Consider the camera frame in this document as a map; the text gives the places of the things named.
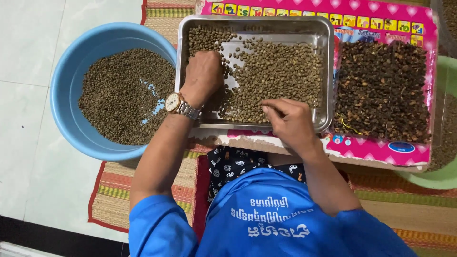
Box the person's right hand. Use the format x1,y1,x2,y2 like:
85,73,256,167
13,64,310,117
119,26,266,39
261,99,323,153

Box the blue plastic basin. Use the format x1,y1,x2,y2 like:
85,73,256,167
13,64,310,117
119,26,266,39
50,22,178,162

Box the gold and silver wristwatch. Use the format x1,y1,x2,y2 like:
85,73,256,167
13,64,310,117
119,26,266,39
165,92,203,121

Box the person's left hand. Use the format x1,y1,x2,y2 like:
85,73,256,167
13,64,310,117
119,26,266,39
180,50,225,108

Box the clear plastic container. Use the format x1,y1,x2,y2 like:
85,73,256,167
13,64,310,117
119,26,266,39
430,0,457,58

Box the black patterned trousers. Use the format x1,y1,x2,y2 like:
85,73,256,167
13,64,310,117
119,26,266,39
206,146,308,205

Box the layer of unsorted green beans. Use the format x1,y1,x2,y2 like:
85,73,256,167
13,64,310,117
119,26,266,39
186,26,323,124

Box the striped woven floor mat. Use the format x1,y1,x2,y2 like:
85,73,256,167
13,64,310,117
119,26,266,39
87,0,457,257

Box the green plastic basin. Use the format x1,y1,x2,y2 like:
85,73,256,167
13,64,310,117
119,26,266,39
394,55,457,190

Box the pink printed low table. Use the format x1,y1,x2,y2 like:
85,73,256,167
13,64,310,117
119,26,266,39
189,0,439,173

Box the beans under clear plastic cover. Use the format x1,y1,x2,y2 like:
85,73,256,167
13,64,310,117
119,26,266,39
427,92,457,172

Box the rectangular steel tray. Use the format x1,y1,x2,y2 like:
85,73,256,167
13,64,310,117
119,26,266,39
174,15,335,133

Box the heap of sorted green beans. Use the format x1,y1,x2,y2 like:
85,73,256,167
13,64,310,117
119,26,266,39
78,48,176,146

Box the heap of dark reject beans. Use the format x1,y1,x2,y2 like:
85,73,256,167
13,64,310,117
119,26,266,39
332,40,432,144

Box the blue printed shirt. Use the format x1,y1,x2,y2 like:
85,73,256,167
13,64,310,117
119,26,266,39
129,168,418,257

